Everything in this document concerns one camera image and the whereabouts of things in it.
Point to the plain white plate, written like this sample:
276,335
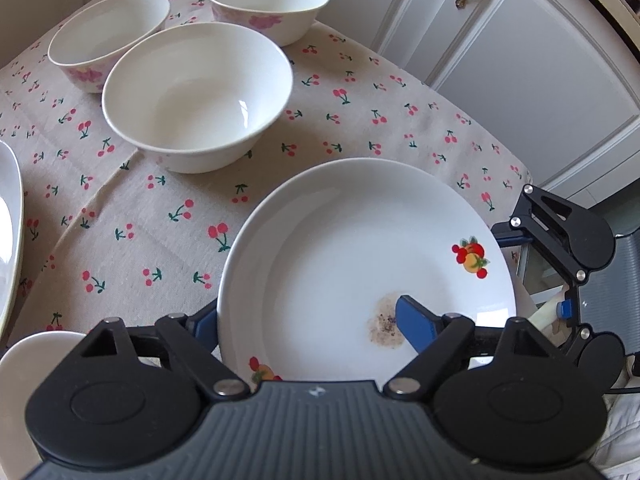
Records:
7,220

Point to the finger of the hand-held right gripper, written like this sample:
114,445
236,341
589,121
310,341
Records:
507,239
565,308

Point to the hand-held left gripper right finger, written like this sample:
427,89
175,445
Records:
417,325

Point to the cherry print tablecloth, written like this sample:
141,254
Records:
150,220

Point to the white cabinet door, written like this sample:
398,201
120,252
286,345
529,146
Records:
400,10
550,85

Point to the large plain white bowl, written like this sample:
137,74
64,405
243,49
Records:
195,100

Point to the white plate fruit print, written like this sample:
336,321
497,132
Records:
350,260

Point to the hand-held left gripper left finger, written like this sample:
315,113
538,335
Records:
205,330

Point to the small white dish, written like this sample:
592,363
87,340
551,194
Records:
20,385

